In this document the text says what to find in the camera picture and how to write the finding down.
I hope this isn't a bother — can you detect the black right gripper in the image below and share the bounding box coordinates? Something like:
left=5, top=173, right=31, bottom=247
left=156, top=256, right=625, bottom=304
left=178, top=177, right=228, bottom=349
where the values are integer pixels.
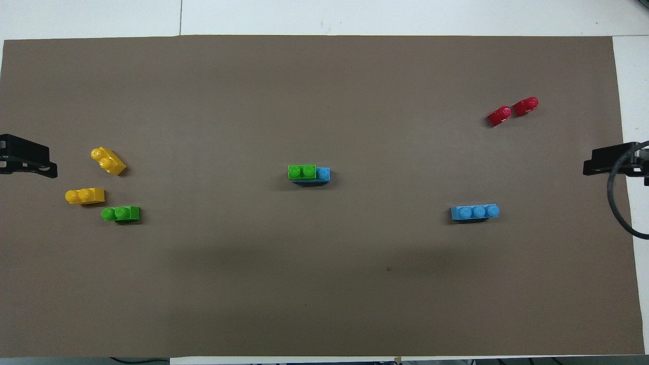
left=583, top=141, right=649, bottom=186

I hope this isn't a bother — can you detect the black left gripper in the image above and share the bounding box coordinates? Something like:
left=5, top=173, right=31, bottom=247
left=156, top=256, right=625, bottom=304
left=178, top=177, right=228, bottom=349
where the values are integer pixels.
left=0, top=133, right=58, bottom=179

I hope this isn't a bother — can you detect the green two-stud brick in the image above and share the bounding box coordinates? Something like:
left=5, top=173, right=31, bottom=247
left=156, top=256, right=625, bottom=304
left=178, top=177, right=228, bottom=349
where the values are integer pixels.
left=101, top=205, right=141, bottom=223
left=287, top=164, right=317, bottom=181

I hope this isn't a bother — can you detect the blue three-stud brick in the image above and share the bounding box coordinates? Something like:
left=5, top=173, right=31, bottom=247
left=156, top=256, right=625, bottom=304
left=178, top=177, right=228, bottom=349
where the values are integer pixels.
left=451, top=203, right=500, bottom=222
left=292, top=167, right=331, bottom=185

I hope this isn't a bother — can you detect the yellow two-stud brick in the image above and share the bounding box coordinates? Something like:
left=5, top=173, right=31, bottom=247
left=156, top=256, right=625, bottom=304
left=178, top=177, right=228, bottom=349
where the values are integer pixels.
left=90, top=147, right=127, bottom=176
left=65, top=188, right=105, bottom=205

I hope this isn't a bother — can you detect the red one-stud brick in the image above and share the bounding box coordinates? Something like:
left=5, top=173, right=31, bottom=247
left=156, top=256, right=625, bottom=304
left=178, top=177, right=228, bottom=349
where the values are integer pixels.
left=487, top=105, right=513, bottom=127
left=513, top=97, right=539, bottom=117

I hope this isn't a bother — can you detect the brown paper mat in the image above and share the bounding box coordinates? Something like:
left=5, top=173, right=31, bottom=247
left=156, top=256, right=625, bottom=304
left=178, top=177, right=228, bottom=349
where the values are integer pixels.
left=0, top=34, right=645, bottom=358

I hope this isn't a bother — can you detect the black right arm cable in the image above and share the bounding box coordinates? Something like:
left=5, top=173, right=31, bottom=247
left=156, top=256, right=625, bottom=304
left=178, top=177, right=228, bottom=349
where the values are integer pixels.
left=607, top=142, right=649, bottom=241

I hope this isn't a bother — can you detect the thin black floor cable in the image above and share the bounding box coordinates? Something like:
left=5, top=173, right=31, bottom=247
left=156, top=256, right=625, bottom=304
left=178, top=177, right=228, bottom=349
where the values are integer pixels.
left=109, top=357, right=170, bottom=365

